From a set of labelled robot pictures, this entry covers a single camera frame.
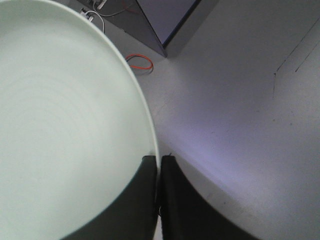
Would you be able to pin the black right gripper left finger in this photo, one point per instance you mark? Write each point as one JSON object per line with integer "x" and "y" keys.
{"x": 132, "y": 215}

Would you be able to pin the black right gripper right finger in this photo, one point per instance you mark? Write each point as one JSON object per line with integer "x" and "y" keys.
{"x": 185, "y": 214}

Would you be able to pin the light green round plate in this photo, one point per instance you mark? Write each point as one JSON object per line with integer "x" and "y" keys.
{"x": 74, "y": 123}

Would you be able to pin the dark cabinet block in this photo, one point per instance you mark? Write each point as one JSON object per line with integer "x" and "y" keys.
{"x": 164, "y": 26}

